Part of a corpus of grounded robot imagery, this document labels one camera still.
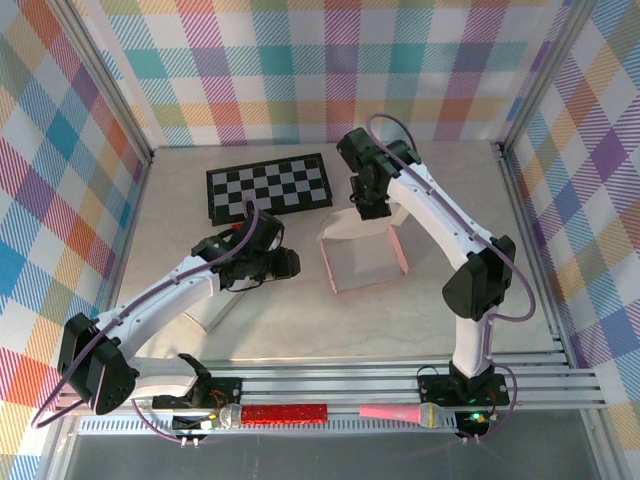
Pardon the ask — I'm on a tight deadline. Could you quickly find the aluminium side rail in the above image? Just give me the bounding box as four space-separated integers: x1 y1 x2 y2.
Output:
492 142 576 369

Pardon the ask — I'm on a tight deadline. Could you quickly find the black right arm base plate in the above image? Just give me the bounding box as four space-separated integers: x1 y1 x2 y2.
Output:
417 372 511 407

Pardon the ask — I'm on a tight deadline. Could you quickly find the white paper box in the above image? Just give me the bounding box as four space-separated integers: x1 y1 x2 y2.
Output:
182 272 261 334

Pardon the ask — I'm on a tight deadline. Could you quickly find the white slotted cable duct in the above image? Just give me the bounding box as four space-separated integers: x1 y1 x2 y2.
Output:
77 412 459 436

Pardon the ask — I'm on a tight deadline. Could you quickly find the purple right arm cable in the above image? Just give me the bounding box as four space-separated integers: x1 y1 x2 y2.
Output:
367 112 537 445

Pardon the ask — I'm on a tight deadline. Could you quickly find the pink toy microphone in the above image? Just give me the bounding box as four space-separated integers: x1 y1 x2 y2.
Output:
358 402 446 430

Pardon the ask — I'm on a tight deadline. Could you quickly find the pink paper box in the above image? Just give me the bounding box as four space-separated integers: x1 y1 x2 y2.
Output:
317 207 410 295

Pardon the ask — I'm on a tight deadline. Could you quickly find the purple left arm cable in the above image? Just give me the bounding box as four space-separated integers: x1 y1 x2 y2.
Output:
30 199 261 444

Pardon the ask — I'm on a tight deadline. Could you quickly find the red glitter toy microphone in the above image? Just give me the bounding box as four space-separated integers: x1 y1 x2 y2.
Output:
218 402 330 430

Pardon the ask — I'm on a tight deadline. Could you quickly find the small black controller board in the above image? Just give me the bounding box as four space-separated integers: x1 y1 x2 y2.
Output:
454 409 490 437
172 413 217 432

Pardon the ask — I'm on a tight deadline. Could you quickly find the black grey checkerboard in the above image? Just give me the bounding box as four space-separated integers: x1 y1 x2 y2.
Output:
205 152 335 227

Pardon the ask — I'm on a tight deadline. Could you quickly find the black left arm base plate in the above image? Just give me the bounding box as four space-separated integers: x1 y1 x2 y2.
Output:
151 375 244 409

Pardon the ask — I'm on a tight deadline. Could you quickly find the aluminium corner post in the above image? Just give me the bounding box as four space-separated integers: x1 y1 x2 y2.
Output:
492 0 596 154
47 0 156 164

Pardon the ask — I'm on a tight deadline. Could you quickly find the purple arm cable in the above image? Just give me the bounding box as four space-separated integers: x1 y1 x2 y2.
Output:
30 199 261 444
367 112 537 445

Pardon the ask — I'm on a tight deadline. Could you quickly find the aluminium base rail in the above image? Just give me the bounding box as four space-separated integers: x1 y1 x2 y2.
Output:
54 355 607 416

